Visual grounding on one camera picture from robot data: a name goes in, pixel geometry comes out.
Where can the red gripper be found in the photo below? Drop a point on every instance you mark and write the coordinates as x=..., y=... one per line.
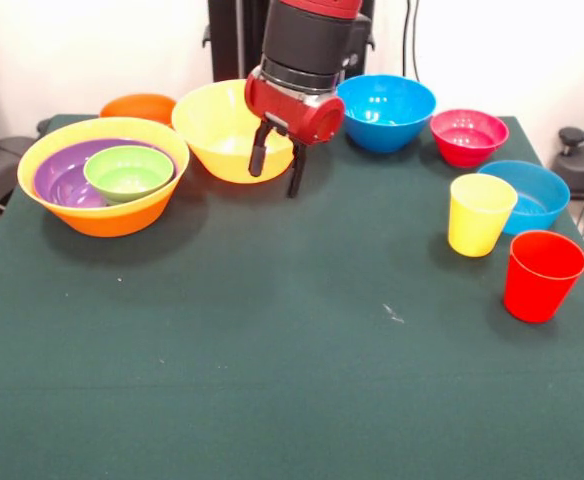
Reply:
x=292, y=112

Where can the small green bowl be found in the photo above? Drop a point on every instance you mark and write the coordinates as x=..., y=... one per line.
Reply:
x=127, y=172

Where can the purple bowl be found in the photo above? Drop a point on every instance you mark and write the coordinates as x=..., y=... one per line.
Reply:
x=54, y=175

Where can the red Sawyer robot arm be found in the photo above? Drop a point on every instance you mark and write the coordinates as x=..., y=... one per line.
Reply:
x=307, y=40

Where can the deep blue bowl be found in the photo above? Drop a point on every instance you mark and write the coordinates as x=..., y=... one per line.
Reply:
x=392, y=110

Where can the small orange bowl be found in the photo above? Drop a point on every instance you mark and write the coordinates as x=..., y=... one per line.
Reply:
x=137, y=106

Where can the dark green tablecloth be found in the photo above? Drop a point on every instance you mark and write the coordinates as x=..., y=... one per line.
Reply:
x=272, y=350

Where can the small pink bowl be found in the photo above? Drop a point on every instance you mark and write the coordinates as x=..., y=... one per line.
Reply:
x=467, y=135

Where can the yellow cup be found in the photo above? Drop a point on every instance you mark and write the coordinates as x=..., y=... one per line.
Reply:
x=474, y=230

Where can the shallow blue bowl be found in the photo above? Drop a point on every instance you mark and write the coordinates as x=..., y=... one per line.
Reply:
x=542, y=195

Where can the red cup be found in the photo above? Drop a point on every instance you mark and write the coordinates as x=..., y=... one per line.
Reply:
x=537, y=290

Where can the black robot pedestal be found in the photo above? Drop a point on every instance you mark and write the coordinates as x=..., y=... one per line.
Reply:
x=232, y=40

